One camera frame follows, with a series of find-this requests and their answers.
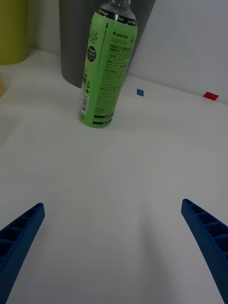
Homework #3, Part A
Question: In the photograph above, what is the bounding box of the yellow-green plastic waste bin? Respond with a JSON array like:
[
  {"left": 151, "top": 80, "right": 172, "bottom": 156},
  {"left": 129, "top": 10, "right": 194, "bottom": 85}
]
[{"left": 0, "top": 0, "right": 29, "bottom": 65}]

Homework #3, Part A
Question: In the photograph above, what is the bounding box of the grey plastic waste bin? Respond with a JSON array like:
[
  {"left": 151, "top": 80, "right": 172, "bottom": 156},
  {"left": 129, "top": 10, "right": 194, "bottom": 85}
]
[{"left": 58, "top": 0, "right": 156, "bottom": 89}]

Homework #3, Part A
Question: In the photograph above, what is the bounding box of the green label plastic bottle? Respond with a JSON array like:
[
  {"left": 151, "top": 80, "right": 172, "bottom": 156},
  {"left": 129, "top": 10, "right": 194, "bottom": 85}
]
[{"left": 77, "top": 0, "right": 138, "bottom": 129}]

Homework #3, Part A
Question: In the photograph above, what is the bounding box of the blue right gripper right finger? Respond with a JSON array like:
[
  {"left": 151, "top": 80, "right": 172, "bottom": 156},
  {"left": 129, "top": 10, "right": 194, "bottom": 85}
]
[{"left": 180, "top": 199, "right": 228, "bottom": 304}]

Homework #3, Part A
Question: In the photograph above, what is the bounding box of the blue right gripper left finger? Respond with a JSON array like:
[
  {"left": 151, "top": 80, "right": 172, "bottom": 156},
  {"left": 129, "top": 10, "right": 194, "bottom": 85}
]
[{"left": 0, "top": 202, "right": 46, "bottom": 304}]

